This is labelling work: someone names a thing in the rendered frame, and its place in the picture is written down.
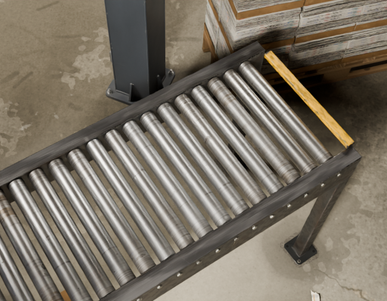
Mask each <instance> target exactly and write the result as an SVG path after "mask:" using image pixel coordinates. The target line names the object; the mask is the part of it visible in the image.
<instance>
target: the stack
mask: <svg viewBox="0 0 387 301"><path fill-rule="evenodd" d="M211 1H212V4H213V6H214V9H215V10H216V13H217V15H218V17H219V21H220V22H221V24H222V26H223V29H224V31H225V34H226V36H227V38H228V41H229V43H230V45H231V47H232V50H233V51H236V50H240V49H242V48H244V47H246V46H248V45H250V44H252V43H254V42H256V41H257V42H258V43H259V44H260V45H262V44H267V43H271V42H276V41H282V40H285V39H290V38H294V36H295V37H296V38H299V37H303V36H308V35H313V34H316V33H321V32H326V31H330V30H335V29H341V28H345V27H351V26H355V24H356V26H357V25H360V24H366V23H371V22H376V21H379V20H385V19H387V0H334V1H329V2H323V3H320V4H314V5H308V6H305V7H304V6H303V7H300V8H295V9H291V10H285V11H279V12H275V13H270V14H264V15H261V16H255V17H249V18H246V19H239V20H236V18H235V15H234V13H233V11H232V8H231V6H230V4H229V1H228V0H211ZM295 1H301V0H232V2H233V3H234V6H235V8H236V11H237V15H238V13H241V12H245V11H250V10H255V9H259V8H264V7H270V6H273V5H279V4H285V3H289V2H295ZM205 12H206V15H205V26H206V28H207V31H208V34H209V36H210V39H211V41H212V44H213V47H214V49H215V53H216V54H217V56H218V59H219V60H220V59H222V58H224V57H226V56H228V55H230V54H231V53H230V51H229V48H228V46H227V44H226V41H225V39H224V37H223V35H222V32H221V30H220V28H219V25H218V23H217V20H216V18H215V16H214V13H213V10H212V9H211V6H210V4H209V1H208V0H207V5H206V11H205ZM295 41H296V40H295ZM386 49H387V25H384V26H379V27H374V28H370V29H364V30H359V31H355V32H354V31H353V32H349V33H344V34H340V35H335V36H330V37H326V38H321V39H316V40H312V41H307V42H301V43H298V44H295V43H293V44H290V45H285V46H282V47H276V48H271V49H268V50H265V53H267V52H268V51H272V52H273V53H274V54H275V55H276V56H277V57H278V58H279V59H280V60H281V62H282V63H283V64H284V65H285V66H286V67H287V68H288V70H293V69H297V68H300V67H305V66H310V65H315V64H319V63H324V62H329V61H333V60H338V59H341V58H342V57H343V58H346V57H352V56H357V55H360V54H366V53H372V52H375V51H381V50H386ZM202 50H203V52H208V51H211V63H210V64H212V63H214V62H216V59H215V56H214V54H213V51H212V49H211V46H210V43H209V41H208V38H207V36H206V33H205V31H204V33H203V45H202ZM384 60H387V54H384V55H380V56H375V57H370V58H366V59H361V60H356V61H352V62H347V63H342V64H336V65H333V66H328V67H323V68H320V69H315V70H310V71H307V72H302V73H297V74H294V76H295V77H296V78H297V79H302V78H307V77H310V76H315V75H320V78H319V79H314V80H311V81H306V82H301V84H302V85H303V86H304V87H305V88H310V87H315V86H319V85H324V84H329V83H332V82H337V81H342V80H346V79H351V78H356V77H359V76H364V75H369V74H372V73H378V72H383V71H386V70H387V64H382V65H378V66H373V67H368V68H365V69H360V70H355V71H352V72H350V69H351V68H352V67H357V66H362V65H367V64H370V63H376V62H381V61H384ZM273 73H278V72H277V71H276V70H275V69H274V68H273V67H272V65H271V64H270V63H269V62H268V61H267V60H266V59H265V58H263V63H262V68H261V71H260V74H261V75H262V76H263V75H269V74H273ZM274 90H275V91H276V92H277V93H278V94H283V93H288V92H292V91H294V90H293V89H292V88H291V87H290V86H289V85H287V86H283V87H278V88H274Z"/></svg>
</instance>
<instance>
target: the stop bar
mask: <svg viewBox="0 0 387 301"><path fill-rule="evenodd" d="M264 58H265V59H266V60H267V61H268V62H269V63H270V64H271V65H272V67H273V68H274V69H275V70H276V71H277V72H278V73H279V74H280V75H281V76H282V77H283V78H284V80H285V81H286V82H287V83H288V84H289V86H290V87H291V88H292V89H293V90H294V91H295V92H296V93H297V94H298V95H299V96H300V98H301V99H302V100H303V101H304V102H305V103H306V104H307V105H308V106H309V107H310V108H311V110H312V111H313V112H314V113H315V114H316V116H317V117H319V119H320V120H321V121H322V122H323V123H324V124H325V125H326V126H327V128H328V129H329V130H330V131H331V132H332V133H333V134H334V135H335V136H336V137H337V138H338V140H339V141H340V142H341V143H342V144H343V145H344V147H345V148H347V149H349V148H351V147H352V146H353V145H354V144H355V142H354V141H353V140H352V138H351V137H350V136H349V135H348V134H347V133H346V132H345V130H344V129H343V128H342V127H341V126H340V125H339V124H338V123H337V122H336V121H335V120H334V119H333V117H332V116H331V115H330V114H329V113H328V112H327V111H326V110H325V109H324V108H323V107H322V106H321V105H320V103H319V102H318V101H317V100H316V99H315V98H314V97H313V95H312V94H311V93H310V92H309V91H308V90H307V89H306V88H305V87H304V86H303V85H302V84H301V83H300V81H299V80H298V79H297V78H296V77H295V76H294V75H293V74H292V73H291V72H290V71H289V70H288V68H287V67H286V66H285V65H284V64H283V63H282V62H281V60H280V59H279V58H278V57H277V56H276V55H275V54H274V53H273V52H272V51H268V52H267V53H265V55H264Z"/></svg>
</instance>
